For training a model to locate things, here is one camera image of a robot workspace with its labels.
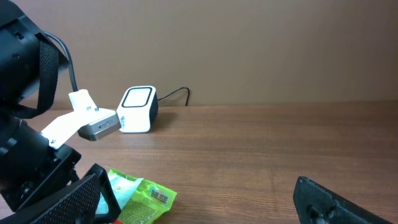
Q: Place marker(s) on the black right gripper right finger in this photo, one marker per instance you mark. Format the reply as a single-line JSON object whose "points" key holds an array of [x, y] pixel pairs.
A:
{"points": [[315, 203]]}

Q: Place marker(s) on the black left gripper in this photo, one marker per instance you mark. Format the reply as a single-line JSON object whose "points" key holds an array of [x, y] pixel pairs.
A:
{"points": [[32, 170]]}

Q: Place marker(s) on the green snack bag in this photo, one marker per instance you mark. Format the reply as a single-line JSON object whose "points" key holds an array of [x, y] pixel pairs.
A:
{"points": [[148, 203]]}

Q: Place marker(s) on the white teal wipes packet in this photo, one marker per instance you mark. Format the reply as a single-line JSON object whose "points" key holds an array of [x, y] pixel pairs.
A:
{"points": [[123, 189]]}

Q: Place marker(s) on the white barcode scanner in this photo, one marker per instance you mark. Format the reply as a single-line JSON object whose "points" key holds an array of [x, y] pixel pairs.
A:
{"points": [[138, 109]]}

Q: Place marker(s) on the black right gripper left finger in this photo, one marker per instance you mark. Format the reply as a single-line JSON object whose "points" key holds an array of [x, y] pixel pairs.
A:
{"points": [[76, 203]]}

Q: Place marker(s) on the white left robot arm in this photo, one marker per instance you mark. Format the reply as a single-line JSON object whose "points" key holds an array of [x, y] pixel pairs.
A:
{"points": [[31, 61]]}

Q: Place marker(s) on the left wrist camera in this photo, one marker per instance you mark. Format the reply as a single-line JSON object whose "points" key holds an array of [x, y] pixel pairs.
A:
{"points": [[86, 119]]}

